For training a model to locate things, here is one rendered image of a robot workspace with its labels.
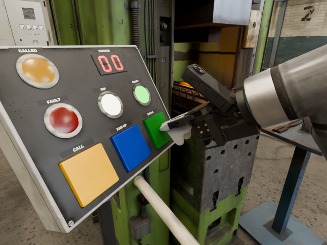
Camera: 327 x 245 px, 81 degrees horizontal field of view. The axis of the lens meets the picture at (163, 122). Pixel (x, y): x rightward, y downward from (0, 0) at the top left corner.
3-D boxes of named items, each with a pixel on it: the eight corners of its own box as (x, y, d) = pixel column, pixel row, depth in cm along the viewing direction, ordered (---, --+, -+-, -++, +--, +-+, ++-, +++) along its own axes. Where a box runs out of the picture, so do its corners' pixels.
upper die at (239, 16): (248, 25, 75) (252, -3, 72) (212, 23, 65) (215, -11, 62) (182, 31, 108) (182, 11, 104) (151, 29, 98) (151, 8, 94)
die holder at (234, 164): (249, 183, 108) (265, 109, 91) (200, 214, 89) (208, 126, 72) (186, 144, 152) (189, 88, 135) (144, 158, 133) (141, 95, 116)
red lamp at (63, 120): (83, 132, 31) (79, 107, 30) (51, 139, 29) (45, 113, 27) (80, 126, 34) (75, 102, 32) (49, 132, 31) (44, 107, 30)
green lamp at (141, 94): (153, 103, 47) (153, 85, 45) (136, 106, 45) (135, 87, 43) (147, 100, 49) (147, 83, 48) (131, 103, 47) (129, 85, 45)
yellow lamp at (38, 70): (59, 85, 31) (53, 56, 29) (24, 88, 28) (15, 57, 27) (57, 81, 33) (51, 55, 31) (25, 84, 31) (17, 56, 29)
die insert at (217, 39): (220, 42, 83) (222, 26, 81) (208, 42, 80) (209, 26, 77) (178, 43, 107) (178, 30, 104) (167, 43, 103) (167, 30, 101)
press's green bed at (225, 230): (236, 240, 126) (248, 183, 108) (193, 275, 107) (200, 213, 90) (184, 191, 169) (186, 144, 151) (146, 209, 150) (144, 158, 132)
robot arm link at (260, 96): (267, 71, 27) (272, 65, 34) (233, 85, 30) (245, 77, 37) (290, 128, 28) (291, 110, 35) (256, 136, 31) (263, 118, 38)
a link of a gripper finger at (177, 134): (162, 152, 45) (195, 143, 39) (151, 129, 44) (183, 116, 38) (168, 146, 47) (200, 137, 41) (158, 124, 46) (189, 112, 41)
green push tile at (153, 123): (174, 137, 50) (162, 111, 50) (158, 149, 44) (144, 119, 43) (169, 138, 51) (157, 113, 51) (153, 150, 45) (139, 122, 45)
